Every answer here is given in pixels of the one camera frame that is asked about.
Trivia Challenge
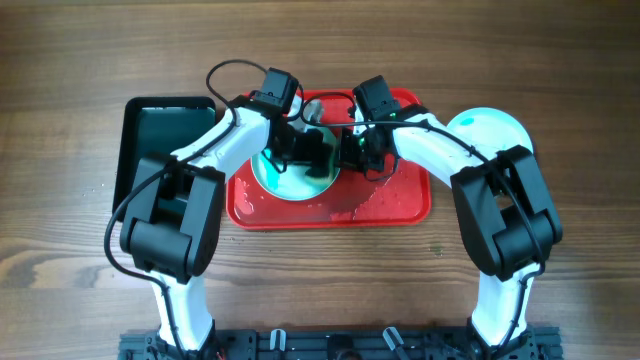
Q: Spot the left black cable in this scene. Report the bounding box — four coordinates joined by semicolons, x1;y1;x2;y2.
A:
103;58;274;351

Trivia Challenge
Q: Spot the light blue plate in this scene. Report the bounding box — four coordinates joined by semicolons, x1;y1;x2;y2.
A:
250;128;340;201

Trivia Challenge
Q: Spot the right black cable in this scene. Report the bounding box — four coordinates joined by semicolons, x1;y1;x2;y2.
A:
298;90;549;349

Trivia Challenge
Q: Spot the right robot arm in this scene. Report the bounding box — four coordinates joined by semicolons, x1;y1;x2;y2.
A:
345;76;563;355

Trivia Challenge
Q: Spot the green yellow sponge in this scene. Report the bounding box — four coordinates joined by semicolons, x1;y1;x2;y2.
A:
305;129;337;181

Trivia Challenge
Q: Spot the white round plate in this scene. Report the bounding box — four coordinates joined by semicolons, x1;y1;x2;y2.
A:
447;107;534;152

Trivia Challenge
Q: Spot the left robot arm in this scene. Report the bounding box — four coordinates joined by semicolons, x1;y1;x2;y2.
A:
110;68;335;359

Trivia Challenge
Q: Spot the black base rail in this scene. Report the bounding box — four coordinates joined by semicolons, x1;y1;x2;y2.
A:
117;326;564;360

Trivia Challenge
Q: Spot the dark green water tray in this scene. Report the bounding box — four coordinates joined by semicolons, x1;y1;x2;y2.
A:
112;96;216;211

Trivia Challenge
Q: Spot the red plastic tray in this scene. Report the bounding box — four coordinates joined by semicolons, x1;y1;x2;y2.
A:
226;90;431;230

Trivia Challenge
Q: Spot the black cable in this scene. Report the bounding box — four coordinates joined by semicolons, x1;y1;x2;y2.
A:
298;90;549;349
103;58;274;351

